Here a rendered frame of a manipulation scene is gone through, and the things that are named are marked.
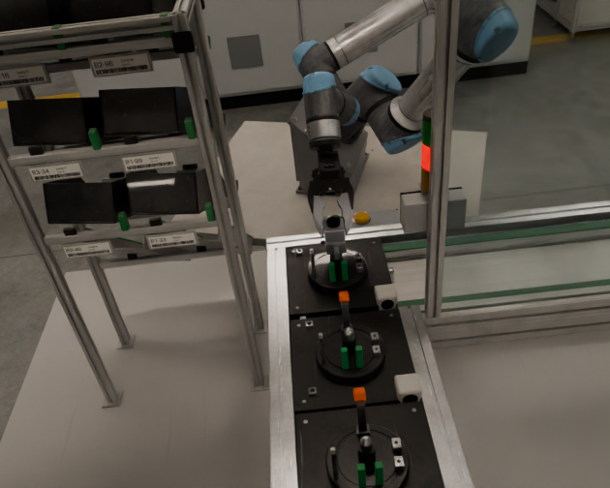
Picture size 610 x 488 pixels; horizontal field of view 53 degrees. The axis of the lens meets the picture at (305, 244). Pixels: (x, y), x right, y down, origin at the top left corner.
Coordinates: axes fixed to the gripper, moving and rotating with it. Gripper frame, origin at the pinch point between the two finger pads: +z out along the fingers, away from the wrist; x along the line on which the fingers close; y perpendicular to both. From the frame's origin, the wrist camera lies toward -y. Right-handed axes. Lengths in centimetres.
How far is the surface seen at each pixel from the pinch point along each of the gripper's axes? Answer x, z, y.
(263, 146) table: 19, -37, 82
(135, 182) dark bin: 35.6, -10.5, -26.5
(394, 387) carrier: -7.6, 32.0, -17.4
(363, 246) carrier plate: -7.5, 3.9, 15.9
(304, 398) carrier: 9.6, 32.3, -17.5
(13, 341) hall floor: 144, 28, 141
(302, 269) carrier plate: 8.0, 8.1, 11.2
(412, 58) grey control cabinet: -80, -131, 289
